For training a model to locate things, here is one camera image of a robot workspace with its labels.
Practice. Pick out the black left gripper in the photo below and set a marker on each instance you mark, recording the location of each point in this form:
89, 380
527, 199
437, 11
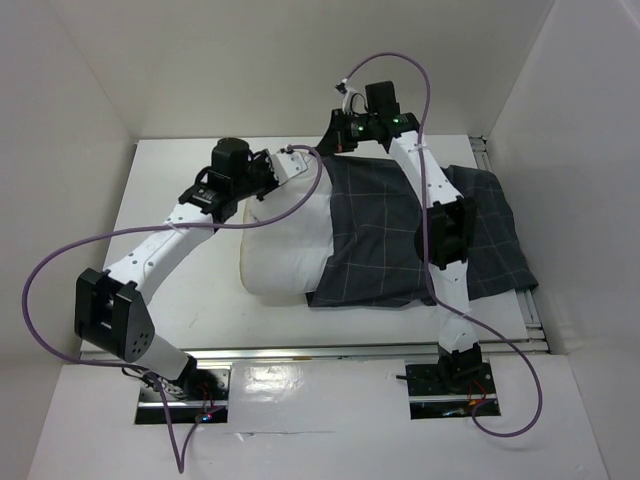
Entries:
264, 161

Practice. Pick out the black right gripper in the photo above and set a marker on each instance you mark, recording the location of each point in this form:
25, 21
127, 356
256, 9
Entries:
334, 139

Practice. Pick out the dark grey checked pillowcase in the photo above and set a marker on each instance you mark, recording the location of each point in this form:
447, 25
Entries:
375, 218

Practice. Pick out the white pillow with yellow edge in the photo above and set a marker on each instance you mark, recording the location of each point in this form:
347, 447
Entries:
288, 258

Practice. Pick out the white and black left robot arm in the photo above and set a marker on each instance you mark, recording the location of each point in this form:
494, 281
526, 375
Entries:
111, 306

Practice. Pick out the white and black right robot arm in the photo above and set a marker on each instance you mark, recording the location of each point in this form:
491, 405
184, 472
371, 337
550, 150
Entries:
447, 228

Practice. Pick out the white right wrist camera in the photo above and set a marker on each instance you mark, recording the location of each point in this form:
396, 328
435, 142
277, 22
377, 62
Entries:
353, 101

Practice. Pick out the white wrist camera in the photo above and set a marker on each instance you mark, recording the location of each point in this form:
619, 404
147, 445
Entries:
287, 165
353, 101

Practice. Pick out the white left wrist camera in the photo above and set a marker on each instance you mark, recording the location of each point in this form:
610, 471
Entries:
287, 165

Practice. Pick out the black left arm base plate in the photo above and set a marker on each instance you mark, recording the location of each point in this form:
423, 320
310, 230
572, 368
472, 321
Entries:
206, 401

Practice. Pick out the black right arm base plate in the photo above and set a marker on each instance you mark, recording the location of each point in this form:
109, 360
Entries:
431, 396

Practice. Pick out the aluminium frame rail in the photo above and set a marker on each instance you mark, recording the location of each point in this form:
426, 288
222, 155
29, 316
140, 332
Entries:
203, 307

